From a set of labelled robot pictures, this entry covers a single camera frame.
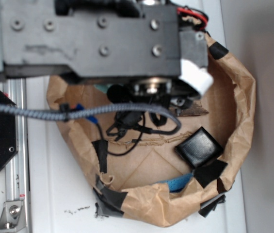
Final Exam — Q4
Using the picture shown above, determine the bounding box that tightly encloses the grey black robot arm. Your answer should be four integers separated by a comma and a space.
0, 0, 214, 108

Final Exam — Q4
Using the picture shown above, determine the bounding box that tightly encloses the light teal cloth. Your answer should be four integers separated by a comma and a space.
94, 84, 112, 94

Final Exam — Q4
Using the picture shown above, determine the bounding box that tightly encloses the blue perforated sponge cloth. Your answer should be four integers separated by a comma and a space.
157, 173, 193, 193

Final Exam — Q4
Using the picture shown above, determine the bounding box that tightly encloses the brown paper bag bin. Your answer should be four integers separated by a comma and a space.
57, 36, 256, 227

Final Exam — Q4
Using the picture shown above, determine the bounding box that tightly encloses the brown bark wood piece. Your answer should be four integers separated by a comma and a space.
175, 100, 209, 117

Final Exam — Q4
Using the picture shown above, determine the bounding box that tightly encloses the black square block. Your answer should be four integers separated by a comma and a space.
175, 127, 224, 168

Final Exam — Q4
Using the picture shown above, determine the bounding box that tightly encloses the thin black cable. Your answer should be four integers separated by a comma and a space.
95, 114, 152, 156

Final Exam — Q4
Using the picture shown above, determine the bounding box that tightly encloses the grey braided cable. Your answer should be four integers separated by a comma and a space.
0, 101, 182, 134

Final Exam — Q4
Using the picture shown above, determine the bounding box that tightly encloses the metal corner bracket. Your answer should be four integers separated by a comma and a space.
0, 200, 27, 233

